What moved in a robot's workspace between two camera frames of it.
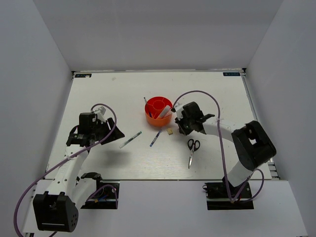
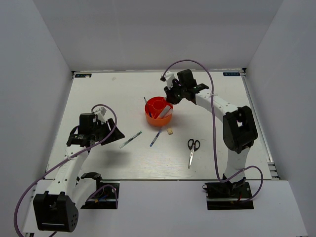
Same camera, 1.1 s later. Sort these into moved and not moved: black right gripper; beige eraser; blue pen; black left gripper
Moved: black right gripper
Not moved: black left gripper; blue pen; beige eraser
